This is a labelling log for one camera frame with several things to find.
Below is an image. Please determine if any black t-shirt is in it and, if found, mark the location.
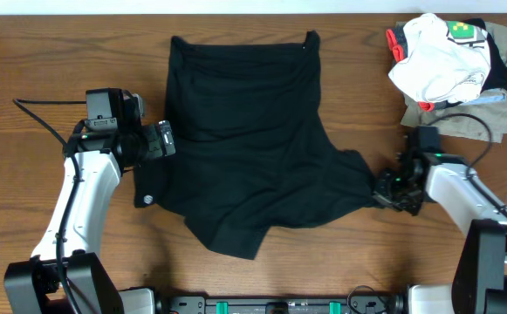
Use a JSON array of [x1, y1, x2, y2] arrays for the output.
[[134, 31, 375, 259]]

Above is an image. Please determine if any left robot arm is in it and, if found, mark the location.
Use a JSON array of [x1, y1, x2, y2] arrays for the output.
[[3, 88, 175, 313]]

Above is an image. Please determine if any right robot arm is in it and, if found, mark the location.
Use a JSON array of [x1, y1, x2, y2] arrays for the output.
[[373, 126, 507, 314]]

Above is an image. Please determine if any olive khaki garment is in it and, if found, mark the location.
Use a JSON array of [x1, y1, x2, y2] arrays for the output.
[[400, 21, 507, 144]]

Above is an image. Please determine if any light blue garment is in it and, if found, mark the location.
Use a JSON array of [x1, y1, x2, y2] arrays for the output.
[[462, 89, 507, 106]]

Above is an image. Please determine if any white printed t-shirt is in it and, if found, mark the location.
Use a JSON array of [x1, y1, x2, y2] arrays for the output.
[[388, 13, 507, 111]]

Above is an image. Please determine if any red and grey garment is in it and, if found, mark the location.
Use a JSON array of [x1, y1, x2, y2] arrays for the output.
[[386, 26, 408, 62]]

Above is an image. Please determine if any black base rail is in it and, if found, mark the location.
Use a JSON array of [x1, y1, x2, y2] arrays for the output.
[[117, 285, 411, 314]]

